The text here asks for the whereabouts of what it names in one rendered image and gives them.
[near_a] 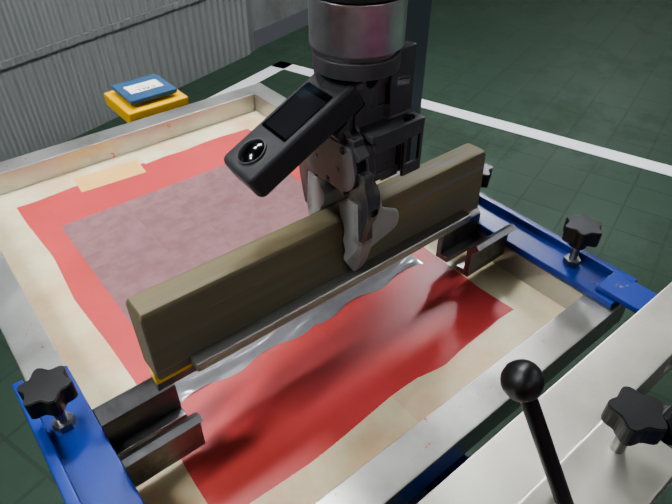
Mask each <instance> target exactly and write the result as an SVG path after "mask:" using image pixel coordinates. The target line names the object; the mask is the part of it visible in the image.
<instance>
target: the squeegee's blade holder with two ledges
mask: <svg viewBox="0 0 672 504"><path fill-rule="evenodd" d="M469 221H470V213H468V212H466V211H464V210H460V211H459V212H457V213H455V214H453V215H451V216H449V217H447V218H446V219H444V220H442V221H440V222H438V223H436V224H434V225H433V226H431V227H429V228H427V229H425V230H423V231H421V232H420V233H418V234H416V235H414V236H412V237H410V238H408V239H406V240H405V241H403V242H401V243H399V244H397V245H395V246H393V247H392V248H390V249H388V250H386V251H384V252H382V253H380V254H379V255H377V256H375V257H373V258H371V259H369V260H367V261H366V262H365V263H364V264H363V266H362V267H361V268H360V269H359V270H357V271H353V270H352V269H351V270H349V271H347V272H345V273H343V274H341V275H340V276H338V277H336V278H334V279H332V280H330V281H328V282H327V283H325V284H323V285H321V286H319V287H317V288H315V289H314V290H312V291H310V292H308V293H306V294H304V295H302V296H300V297H299V298H297V299H295V300H293V301H291V302H289V303H287V304H286V305H284V306H282V307H280V308H278V309H276V310H274V311H273V312H271V313H269V314H267V315H265V316H263V317H261V318H260V319H258V320H256V321H254V322H252V323H250V324H248V325H247V326H245V327H243V328H241V329H239V330H237V331H235V332H234V333H232V334H230V335H228V336H226V337H224V338H222V339H221V340H219V341H217V342H215V343H213V344H211V345H209V346H208V347H206V348H204V349H202V350H200V351H198V352H196V353H194V354H193V355H191V356H190V359H191V364H192V365H193V366H194V368H195V369H196V370H197V371H198V372H200V371H202V370H204V369H206V368H208V367H210V366H211V365H213V364H215V363H217V362H219V361H220V360H222V359H224V358H226V357H228V356H229V355H231V354H233V353H235V352H236V351H238V350H240V349H242V348H244V347H245V346H247V345H249V344H251V343H253V342H254V341H256V340H258V339H260V338H262V337H263V336H265V335H267V334H269V333H271V332H272V331H274V330H276V329H278V328H279V327H281V326H283V325H285V324H287V323H288V322H290V321H292V320H294V319H296V318H297V317H299V316H301V315H303V314H305V313H306V312H308V311H310V310H312V309H314V308H315V307H317V306H319V305H321V304H322V303H324V302H326V301H328V300H330V299H331V298H333V297H335V296H337V295H339V294H340V293H342V292H344V291H346V290H348V289H349V288H351V287H353V286H355V285H356V284H358V283H360V282H362V281H364V280H365V279H367V278H369V277H371V276H373V275H374V274H376V273H378V272H380V271H382V270H383V269H385V268H387V267H389V266H391V265H392V264H394V263H396V262H398V261H399V260H401V259H403V258H405V257H407V256H408V255H410V254H412V253H414V252H416V251H417V250H419V249H421V248H423V247H425V246H426V245H428V244H430V243H432V242H434V241H435V240H437V239H439V238H441V237H442V236H444V235H446V234H448V233H450V232H451V231H453V230H455V229H457V228H459V227H460V226H462V225H464V224H466V223H468V222H469Z"/></svg>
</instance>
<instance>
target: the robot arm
mask: <svg viewBox="0 0 672 504"><path fill-rule="evenodd" d="M407 6H408V0H308V24H309V42H310V45H311V46H312V48H311V51H312V67H313V69H314V70H315V71H316V72H315V73H314V74H313V75H312V76H311V77H310V78H309V79H308V80H307V81H305V82H304V83H303V84H302V85H301V86H300V87H299V88H298V89H297V90H296V91H295V92H293V93H292V94H291V95H290V96H289V97H288V98H287V99H286V100H285V101H284V102H283V103H281V104H280V105H279V106H278V107H277V108H276V109H275V110H274V111H273V112H272V113H271V114H269V115H268V116H267V117H266V118H265V119H264V120H263V121H262V122H261V123H260V124H259V125H257V126H256V127H255V128H254V129H253V130H252V131H251V132H250V133H249V134H248V135H247V136H245V137H244V138H243V139H242V140H241V141H240V142H239V143H238V144H237V145H236V146H235V147H233V148H232V149H231V150H230V151H229V152H228V153H227V154H226V155H225V157H224V162H225V164H226V166H227V167H228V168H229V169H230V170H231V172H232V173H233V174H234V175H235V176H236V177H237V178H238V179H239V180H240V181H241V182H243V183H244V184H245V185H246V186H247V187H248V188H249V189H250V190H251V191H252V192H253V193H255V194H256V195H257V196H259V197H265V196H267V195H268V194H269V193H270V192H271V191H272V190H273V189H274V188H275V187H276V186H278V185H279V184H280V183H281V182H282V181H283V180H284V179H285V178H286V177H287V176H288V175H289V174H290V173H291V172H293V171H294V170H295V169H296V168H297V167H298V166H299V171H300V177H301V183H302V188H303V193H304V198H305V201H306V202H307V205H308V210H309V214H310V215H311V214H313V213H315V212H317V211H320V210H322V209H324V208H326V207H328V206H331V205H333V204H335V203H337V202H339V201H342V200H344V199H346V198H348V197H349V199H350V200H348V201H346V202H343V203H341V204H340V205H339V209H340V217H341V219H342V222H343V225H344V237H343V243H344V247H345V253H344V256H343V259H344V261H345V262H346V263H347V264H348V265H349V267H350V268H351V269H352V270H353V271H357V270H359V269H360V268H361V267H362V266H363V264H364V263H365V262H366V260H367V257H368V254H369V252H370V248H371V247H372V246H373V245H374V244H376V243H377V242H378V241H379V240H380V239H382V238H383V237H384V236H385V235H386V234H388V233H389V232H390V231H391V230H392V229H393V228H394V227H395V226H396V225H397V223H398V219H399V214H398V210H397V209H396V208H390V207H383V206H382V203H381V193H380V191H379V188H378V186H377V184H376V182H375V181H377V180H380V181H382V180H384V179H386V178H389V177H391V176H393V175H395V174H397V171H400V176H404V175H406V174H408V173H411V172H413V171H415V170H417V169H419V168H420V160H421V151H422V142H423V132H424V123H425V117H424V116H422V115H420V114H418V113H416V112H414V111H413V110H412V97H413V86H414V75H415V64H416V52H417V43H414V42H412V41H407V40H406V41H405V32H406V19H407ZM410 118H412V119H410ZM417 134H418V140H417V150H416V158H414V159H412V160H410V155H411V144H412V137H413V136H415V135H417Z"/></svg>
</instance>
